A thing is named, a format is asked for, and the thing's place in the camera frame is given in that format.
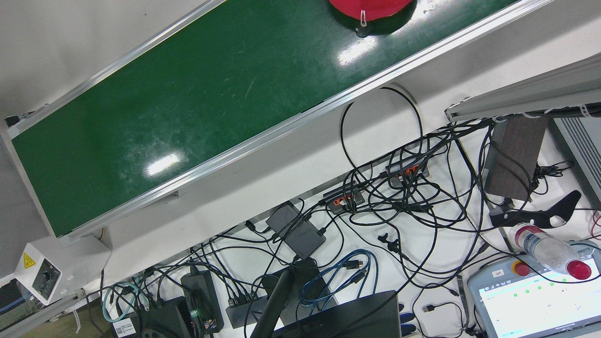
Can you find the green belt conveyor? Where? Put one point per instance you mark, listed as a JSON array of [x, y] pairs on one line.
[[188, 117]]

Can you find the dark brown block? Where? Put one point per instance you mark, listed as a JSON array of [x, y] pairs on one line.
[[514, 159]]

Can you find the grey teach pendant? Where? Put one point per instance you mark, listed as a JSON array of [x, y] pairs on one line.
[[530, 310]]

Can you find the red plush toy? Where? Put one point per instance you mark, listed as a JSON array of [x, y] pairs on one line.
[[371, 8]]

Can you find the black curved plastic part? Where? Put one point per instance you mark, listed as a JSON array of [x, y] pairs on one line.
[[521, 218]]

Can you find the black power brick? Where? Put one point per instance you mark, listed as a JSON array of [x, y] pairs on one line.
[[202, 295]]

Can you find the aluminium floor rail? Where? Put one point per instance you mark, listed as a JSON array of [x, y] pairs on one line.
[[42, 314]]

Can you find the dark grey docking adapter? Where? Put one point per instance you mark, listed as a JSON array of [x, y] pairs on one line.
[[296, 230]]

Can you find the white conveyor control box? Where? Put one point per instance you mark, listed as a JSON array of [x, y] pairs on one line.
[[61, 267]]

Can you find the aluminium profile post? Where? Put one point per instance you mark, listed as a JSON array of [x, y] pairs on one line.
[[530, 94]]

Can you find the black computer monitor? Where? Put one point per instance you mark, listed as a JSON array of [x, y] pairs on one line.
[[347, 319]]

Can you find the black hub orange ports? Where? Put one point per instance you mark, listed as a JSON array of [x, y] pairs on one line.
[[345, 199], [407, 171]]

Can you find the plastic water bottle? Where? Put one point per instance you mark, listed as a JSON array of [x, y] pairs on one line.
[[549, 251]]

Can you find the black monitor stand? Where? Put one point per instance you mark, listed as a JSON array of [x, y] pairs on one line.
[[277, 300]]

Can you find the black device with label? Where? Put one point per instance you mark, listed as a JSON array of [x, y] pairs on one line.
[[162, 321]]

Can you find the black ribbed metal box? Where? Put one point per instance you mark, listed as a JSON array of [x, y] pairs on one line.
[[582, 155]]

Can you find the black usb hub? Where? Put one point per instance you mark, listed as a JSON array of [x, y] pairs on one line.
[[244, 312]]

